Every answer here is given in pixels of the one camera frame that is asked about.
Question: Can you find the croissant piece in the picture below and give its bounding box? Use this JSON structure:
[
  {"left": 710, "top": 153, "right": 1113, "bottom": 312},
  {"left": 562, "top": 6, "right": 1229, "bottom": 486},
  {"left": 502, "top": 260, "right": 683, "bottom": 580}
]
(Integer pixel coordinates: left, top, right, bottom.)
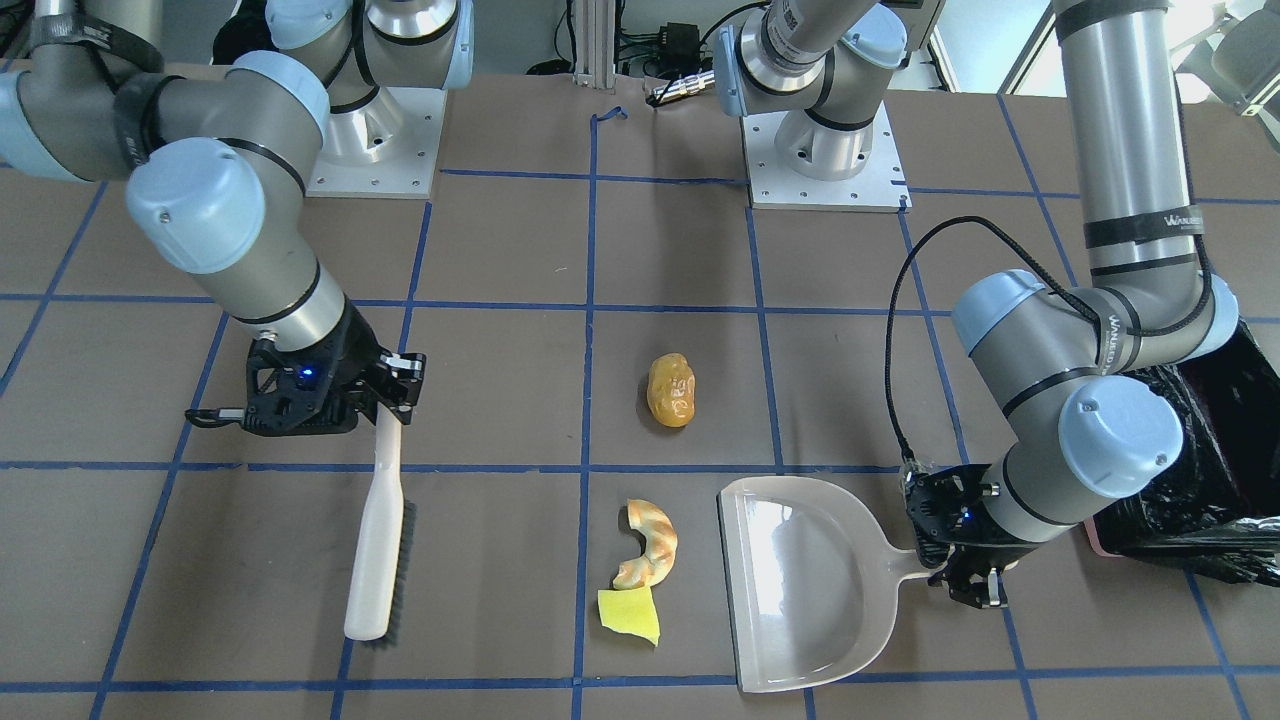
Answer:
[{"left": 611, "top": 498, "right": 678, "bottom": 591}]

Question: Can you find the yellow sponge piece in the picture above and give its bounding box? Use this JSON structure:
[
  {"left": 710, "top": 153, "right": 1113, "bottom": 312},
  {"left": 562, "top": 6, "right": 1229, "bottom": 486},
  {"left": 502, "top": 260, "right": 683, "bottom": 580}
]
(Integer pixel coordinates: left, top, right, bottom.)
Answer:
[{"left": 596, "top": 587, "right": 660, "bottom": 647}]

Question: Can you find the golden bread roll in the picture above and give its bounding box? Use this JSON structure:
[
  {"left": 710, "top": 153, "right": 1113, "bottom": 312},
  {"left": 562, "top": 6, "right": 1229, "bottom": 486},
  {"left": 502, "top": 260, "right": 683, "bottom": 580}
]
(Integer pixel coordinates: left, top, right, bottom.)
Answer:
[{"left": 645, "top": 352, "right": 696, "bottom": 429}]

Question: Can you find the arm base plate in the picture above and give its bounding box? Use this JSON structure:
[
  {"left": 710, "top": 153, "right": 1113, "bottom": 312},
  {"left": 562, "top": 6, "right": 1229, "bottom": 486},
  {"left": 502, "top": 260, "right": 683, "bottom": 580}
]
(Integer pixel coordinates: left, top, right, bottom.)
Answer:
[
  {"left": 741, "top": 105, "right": 913, "bottom": 213},
  {"left": 306, "top": 87, "right": 449, "bottom": 200}
]

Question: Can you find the aluminium frame post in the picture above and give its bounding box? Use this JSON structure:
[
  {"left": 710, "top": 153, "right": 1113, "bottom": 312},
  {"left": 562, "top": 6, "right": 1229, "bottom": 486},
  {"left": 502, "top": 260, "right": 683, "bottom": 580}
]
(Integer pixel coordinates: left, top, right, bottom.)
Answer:
[{"left": 566, "top": 0, "right": 618, "bottom": 94}]

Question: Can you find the silver connector plug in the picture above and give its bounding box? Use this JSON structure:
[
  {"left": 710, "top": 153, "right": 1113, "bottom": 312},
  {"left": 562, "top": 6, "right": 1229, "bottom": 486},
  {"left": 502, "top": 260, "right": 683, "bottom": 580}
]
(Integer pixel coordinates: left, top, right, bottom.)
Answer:
[{"left": 645, "top": 70, "right": 716, "bottom": 108}]

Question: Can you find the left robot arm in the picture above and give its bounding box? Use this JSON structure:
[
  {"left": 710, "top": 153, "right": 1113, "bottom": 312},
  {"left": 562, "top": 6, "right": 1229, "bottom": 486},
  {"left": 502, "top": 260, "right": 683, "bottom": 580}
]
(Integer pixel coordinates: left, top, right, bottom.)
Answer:
[{"left": 884, "top": 1, "right": 1239, "bottom": 609}]

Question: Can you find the beige hand brush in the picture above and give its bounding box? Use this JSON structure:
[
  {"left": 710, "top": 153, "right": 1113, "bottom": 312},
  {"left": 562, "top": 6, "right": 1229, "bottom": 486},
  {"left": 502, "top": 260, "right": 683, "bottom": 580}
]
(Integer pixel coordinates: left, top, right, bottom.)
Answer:
[{"left": 344, "top": 406, "right": 415, "bottom": 647}]

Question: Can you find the beige plastic dustpan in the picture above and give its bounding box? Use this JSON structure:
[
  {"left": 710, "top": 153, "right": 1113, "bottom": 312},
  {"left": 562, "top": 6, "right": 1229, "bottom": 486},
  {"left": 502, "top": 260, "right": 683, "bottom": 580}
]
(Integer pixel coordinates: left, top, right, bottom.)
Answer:
[{"left": 718, "top": 475, "right": 928, "bottom": 694}]

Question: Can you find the black lined trash bin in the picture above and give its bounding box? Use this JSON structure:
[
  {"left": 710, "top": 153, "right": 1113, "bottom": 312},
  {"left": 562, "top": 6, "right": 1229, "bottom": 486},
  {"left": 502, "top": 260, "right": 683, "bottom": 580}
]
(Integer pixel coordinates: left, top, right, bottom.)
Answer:
[{"left": 1085, "top": 322, "right": 1279, "bottom": 587}]

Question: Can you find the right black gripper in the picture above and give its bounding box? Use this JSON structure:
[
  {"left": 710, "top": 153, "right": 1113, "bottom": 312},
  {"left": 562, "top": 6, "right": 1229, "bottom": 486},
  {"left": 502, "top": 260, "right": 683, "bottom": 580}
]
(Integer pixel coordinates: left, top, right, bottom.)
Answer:
[{"left": 239, "top": 304, "right": 428, "bottom": 437}]

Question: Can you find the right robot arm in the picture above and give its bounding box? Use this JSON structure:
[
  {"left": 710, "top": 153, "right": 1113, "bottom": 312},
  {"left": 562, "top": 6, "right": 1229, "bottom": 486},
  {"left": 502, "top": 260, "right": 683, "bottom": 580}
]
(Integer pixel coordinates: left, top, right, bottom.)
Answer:
[{"left": 3, "top": 1, "right": 474, "bottom": 437}]

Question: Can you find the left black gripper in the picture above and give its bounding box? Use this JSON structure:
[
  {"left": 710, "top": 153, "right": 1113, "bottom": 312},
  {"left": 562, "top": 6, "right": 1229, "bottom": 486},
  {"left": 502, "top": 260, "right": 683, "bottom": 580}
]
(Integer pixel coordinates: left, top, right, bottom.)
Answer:
[{"left": 902, "top": 464, "right": 1037, "bottom": 609}]

